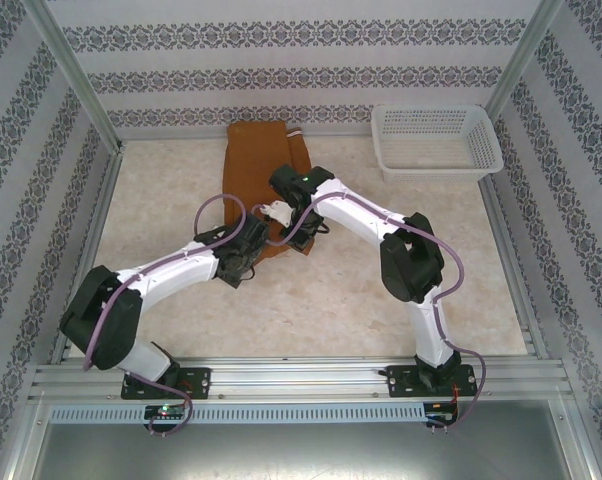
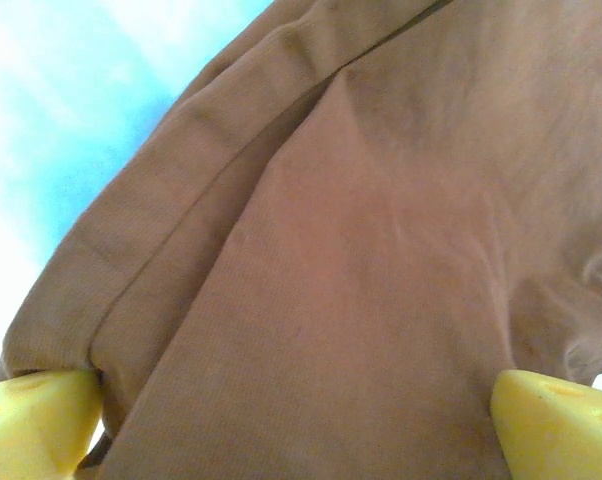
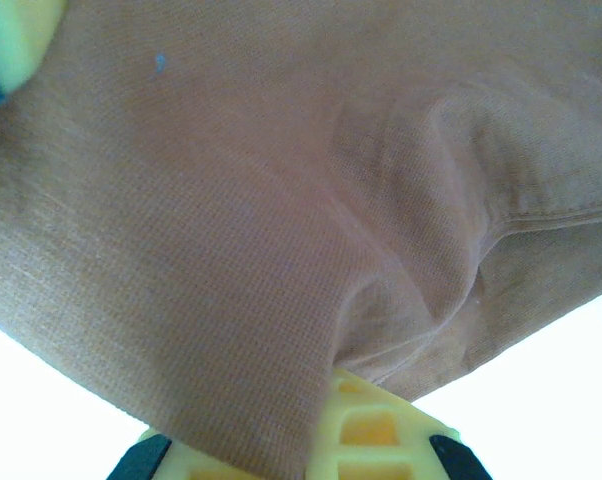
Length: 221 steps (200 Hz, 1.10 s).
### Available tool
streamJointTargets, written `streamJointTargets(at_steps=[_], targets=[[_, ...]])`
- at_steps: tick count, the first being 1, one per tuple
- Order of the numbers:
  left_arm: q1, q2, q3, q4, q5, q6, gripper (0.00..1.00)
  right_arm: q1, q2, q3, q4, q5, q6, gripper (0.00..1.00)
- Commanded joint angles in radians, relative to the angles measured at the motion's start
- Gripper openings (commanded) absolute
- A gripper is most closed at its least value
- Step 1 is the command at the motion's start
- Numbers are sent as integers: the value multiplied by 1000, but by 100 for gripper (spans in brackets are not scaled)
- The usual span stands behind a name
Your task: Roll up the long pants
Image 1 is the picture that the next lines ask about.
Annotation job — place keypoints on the grey sheet metal panel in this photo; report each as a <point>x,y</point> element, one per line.
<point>301,450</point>

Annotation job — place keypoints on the white perforated plastic basket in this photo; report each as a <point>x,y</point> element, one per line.
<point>431,172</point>

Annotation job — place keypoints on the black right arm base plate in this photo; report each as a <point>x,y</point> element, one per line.
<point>401,381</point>

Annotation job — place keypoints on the aluminium frame post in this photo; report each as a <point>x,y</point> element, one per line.
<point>525,60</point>
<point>76,75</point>

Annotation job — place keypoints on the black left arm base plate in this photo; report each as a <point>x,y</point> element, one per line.
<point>196,382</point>

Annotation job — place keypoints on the brown long pants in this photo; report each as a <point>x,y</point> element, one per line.
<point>253,170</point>

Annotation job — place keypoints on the aluminium table side rail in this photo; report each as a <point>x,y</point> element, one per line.
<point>501,225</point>
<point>97,220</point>

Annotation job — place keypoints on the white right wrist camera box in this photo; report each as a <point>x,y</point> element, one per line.
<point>280,211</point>

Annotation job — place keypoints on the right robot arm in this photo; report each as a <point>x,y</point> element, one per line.
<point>411,265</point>

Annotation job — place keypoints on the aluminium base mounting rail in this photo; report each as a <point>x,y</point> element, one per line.
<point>301,380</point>

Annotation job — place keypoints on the aluminium table end rail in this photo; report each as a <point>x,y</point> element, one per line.
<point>181,134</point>

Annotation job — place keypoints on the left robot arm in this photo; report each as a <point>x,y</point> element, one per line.
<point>101,320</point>

